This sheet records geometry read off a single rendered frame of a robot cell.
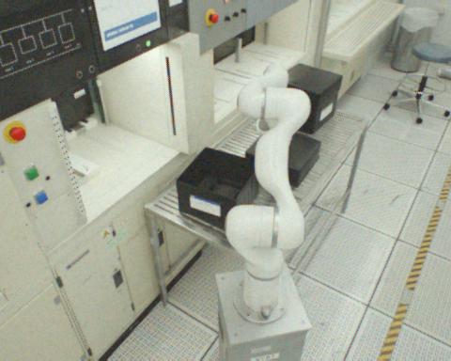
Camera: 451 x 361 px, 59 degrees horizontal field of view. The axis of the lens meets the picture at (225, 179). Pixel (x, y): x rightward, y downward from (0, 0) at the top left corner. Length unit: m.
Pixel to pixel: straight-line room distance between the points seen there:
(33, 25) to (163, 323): 1.62
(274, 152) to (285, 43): 1.97
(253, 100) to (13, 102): 0.68
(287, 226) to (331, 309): 1.33
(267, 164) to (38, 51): 0.72
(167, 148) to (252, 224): 0.93
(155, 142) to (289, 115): 0.94
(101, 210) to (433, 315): 1.86
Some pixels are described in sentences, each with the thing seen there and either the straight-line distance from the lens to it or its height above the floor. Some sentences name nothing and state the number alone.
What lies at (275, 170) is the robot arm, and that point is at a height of 1.26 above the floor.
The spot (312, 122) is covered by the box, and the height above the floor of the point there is 0.83.
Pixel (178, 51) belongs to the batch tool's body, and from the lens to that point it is 1.66.
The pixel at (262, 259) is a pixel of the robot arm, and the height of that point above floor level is 1.03.
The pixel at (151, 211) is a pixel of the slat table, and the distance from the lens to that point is 1.79.
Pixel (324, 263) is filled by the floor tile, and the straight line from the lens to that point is 2.60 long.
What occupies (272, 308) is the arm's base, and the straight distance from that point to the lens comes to 1.43.
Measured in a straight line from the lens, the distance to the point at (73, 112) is 2.10.
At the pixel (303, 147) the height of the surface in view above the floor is 0.86.
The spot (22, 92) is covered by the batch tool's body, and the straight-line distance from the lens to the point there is 1.28.
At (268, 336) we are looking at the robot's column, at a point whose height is 0.76.
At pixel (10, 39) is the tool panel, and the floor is 1.60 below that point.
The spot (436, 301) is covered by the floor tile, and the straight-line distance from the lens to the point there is 2.66.
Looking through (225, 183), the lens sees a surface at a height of 0.78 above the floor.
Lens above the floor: 1.97
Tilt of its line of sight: 39 degrees down
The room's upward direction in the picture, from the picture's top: straight up
